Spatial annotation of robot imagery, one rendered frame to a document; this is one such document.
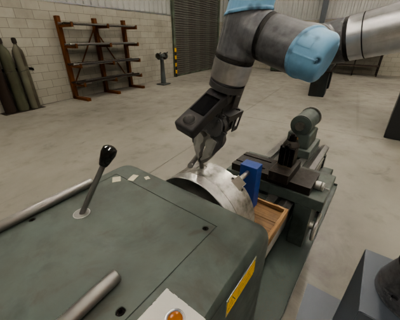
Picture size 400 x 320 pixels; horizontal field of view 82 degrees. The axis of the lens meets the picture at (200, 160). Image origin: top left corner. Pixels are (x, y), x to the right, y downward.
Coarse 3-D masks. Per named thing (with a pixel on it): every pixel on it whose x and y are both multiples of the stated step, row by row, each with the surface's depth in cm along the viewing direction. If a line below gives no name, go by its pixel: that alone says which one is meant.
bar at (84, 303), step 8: (112, 272) 36; (104, 280) 35; (112, 280) 35; (120, 280) 36; (96, 288) 34; (104, 288) 34; (112, 288) 36; (88, 296) 33; (96, 296) 33; (104, 296) 34; (80, 304) 32; (88, 304) 32; (64, 312) 31; (72, 312) 31; (80, 312) 31
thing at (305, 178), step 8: (248, 152) 144; (240, 160) 135; (256, 160) 135; (264, 160) 135; (272, 160) 135; (232, 168) 134; (264, 168) 127; (264, 176) 123; (296, 176) 120; (304, 176) 120; (312, 176) 120; (280, 184) 119; (288, 184) 116; (296, 184) 113; (304, 184) 113; (312, 184) 113; (304, 192) 112
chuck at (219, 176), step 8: (192, 168) 74; (208, 168) 73; (216, 168) 73; (224, 168) 74; (200, 176) 69; (208, 176) 69; (216, 176) 70; (224, 176) 71; (232, 176) 72; (216, 184) 67; (224, 184) 68; (232, 184) 70; (224, 192) 66; (232, 192) 68; (240, 192) 70; (232, 200) 66; (240, 200) 68; (248, 200) 71; (240, 208) 67; (248, 208) 70; (248, 216) 70
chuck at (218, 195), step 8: (176, 176) 72; (184, 176) 70; (192, 176) 69; (176, 184) 72; (184, 184) 70; (192, 184) 67; (200, 184) 66; (208, 184) 66; (192, 192) 69; (200, 192) 67; (208, 192) 64; (216, 192) 65; (208, 200) 66; (216, 200) 64; (224, 200) 65; (232, 208) 65
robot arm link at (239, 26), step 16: (240, 0) 36; (256, 0) 35; (272, 0) 36; (224, 16) 40; (240, 16) 37; (256, 16) 36; (224, 32) 40; (240, 32) 38; (224, 48) 41; (240, 48) 40; (240, 64) 41
